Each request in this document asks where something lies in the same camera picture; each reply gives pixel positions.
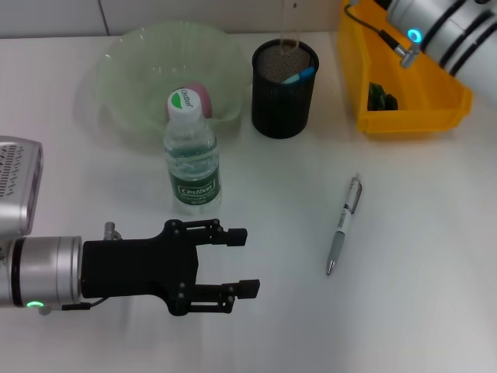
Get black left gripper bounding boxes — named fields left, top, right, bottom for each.
left=79, top=218, right=261, bottom=317

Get clear water bottle green label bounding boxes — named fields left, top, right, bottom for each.
left=162, top=87, right=224, bottom=215

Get silver ballpoint pen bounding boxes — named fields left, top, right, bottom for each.
left=325, top=173, right=364, bottom=277

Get pink peach toy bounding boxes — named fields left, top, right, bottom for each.
left=165, top=82, right=214, bottom=120

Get blue scissors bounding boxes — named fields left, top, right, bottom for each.
left=281, top=65, right=317, bottom=85

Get clear plastic ruler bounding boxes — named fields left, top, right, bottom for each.
left=277, top=0, right=303, bottom=51

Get black mesh pen holder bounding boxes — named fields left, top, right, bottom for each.
left=251, top=38, right=320, bottom=140

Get pale green glass fruit plate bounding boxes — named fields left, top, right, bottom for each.
left=83, top=22, right=253, bottom=144

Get yellow plastic bin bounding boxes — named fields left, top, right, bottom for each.
left=336, top=0, right=475, bottom=135

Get left arm cable with connector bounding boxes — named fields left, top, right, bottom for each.
left=38, top=221, right=123, bottom=316

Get arm cable with connector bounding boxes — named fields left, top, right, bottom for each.
left=38, top=221, right=123, bottom=316
left=343, top=0, right=423, bottom=68

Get right arm cable with connector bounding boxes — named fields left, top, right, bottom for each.
left=343, top=0, right=423, bottom=68

